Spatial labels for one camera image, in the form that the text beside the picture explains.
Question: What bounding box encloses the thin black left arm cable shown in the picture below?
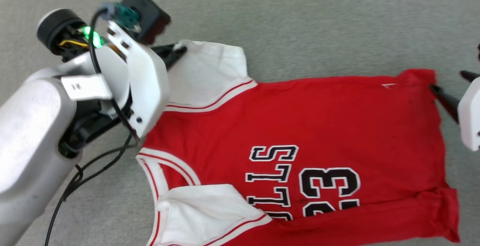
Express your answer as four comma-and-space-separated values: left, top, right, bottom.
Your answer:
44, 8, 141, 246

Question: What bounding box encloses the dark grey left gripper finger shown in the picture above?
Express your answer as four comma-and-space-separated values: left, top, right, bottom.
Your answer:
151, 43, 177, 56
163, 46, 188, 70

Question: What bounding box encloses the red Bulls 23 jersey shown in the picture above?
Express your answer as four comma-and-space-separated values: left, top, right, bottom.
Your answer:
136, 40, 461, 246

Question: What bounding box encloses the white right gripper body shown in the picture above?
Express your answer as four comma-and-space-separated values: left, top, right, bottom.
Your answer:
457, 77, 480, 152

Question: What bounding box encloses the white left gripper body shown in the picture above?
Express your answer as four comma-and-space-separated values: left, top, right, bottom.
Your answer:
106, 20, 170, 138

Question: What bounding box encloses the grey fabric sofa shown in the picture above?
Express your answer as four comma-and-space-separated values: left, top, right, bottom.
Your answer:
0, 0, 480, 246

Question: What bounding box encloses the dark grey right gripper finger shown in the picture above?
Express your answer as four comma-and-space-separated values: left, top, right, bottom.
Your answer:
460, 70, 480, 84
429, 84, 460, 123

